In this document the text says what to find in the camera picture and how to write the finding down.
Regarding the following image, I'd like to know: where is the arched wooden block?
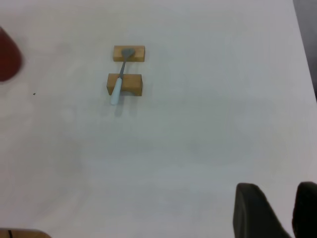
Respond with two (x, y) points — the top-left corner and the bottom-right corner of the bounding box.
(106, 73), (144, 97)

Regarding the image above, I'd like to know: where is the red ceramic mug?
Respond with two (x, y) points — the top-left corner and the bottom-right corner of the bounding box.
(0, 26), (23, 82)

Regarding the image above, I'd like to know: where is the grey spoon light blue handle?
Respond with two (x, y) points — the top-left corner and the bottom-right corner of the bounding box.
(110, 48), (136, 106)

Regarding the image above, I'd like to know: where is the flat rectangular wooden block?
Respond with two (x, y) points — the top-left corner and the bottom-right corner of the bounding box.
(113, 45), (146, 62)

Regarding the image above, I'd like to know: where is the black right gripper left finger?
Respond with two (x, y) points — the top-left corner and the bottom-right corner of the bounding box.
(232, 182), (294, 238)

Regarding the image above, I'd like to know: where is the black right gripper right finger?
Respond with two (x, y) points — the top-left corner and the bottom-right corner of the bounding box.
(292, 181), (317, 238)

